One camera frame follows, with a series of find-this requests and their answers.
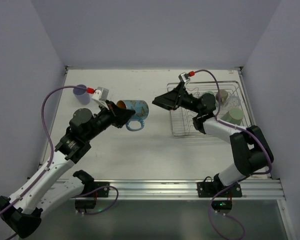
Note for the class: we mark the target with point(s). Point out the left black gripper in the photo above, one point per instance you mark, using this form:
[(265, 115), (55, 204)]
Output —
[(112, 114)]

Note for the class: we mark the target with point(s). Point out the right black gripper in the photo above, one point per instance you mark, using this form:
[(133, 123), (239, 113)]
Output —
[(178, 96)]

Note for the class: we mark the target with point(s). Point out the blue cup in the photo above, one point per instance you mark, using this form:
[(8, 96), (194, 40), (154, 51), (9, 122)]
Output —
[(141, 109)]

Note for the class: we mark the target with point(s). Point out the purple plastic cup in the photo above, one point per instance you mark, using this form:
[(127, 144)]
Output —
[(81, 94)]

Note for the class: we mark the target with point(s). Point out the large green cup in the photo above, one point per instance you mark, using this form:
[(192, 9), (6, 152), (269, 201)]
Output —
[(234, 116)]

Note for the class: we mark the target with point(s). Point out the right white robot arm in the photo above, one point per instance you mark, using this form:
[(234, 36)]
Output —
[(250, 150)]

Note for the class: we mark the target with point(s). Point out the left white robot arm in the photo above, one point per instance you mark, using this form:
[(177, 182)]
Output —
[(21, 210)]

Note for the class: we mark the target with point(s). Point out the small mint green cup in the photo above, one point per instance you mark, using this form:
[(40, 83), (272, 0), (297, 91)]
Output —
[(211, 93)]

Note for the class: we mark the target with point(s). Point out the beige cup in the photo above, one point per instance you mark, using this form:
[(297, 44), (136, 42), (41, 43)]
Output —
[(221, 96)]

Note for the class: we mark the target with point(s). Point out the left black controller box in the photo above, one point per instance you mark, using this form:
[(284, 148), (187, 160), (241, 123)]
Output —
[(84, 205)]

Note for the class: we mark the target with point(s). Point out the black controller box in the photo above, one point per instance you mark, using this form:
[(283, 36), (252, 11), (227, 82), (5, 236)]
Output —
[(222, 206), (84, 205)]

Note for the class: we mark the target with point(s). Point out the right black controller box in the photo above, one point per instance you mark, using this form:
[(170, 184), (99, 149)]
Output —
[(222, 206)]

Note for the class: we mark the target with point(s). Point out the metal wire dish rack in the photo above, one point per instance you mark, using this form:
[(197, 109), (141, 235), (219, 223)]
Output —
[(181, 119)]

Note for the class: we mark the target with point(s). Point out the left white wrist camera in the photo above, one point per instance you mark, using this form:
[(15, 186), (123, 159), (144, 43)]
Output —
[(100, 97)]

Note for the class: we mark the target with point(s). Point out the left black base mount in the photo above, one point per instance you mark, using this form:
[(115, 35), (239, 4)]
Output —
[(103, 191)]

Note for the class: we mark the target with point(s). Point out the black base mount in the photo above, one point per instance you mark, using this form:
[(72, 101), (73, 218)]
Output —
[(212, 186), (103, 191)]

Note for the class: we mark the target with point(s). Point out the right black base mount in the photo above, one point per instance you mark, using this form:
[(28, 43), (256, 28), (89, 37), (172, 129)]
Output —
[(212, 186)]

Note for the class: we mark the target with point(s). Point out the aluminium mounting rail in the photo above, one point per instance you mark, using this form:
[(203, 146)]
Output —
[(251, 189)]

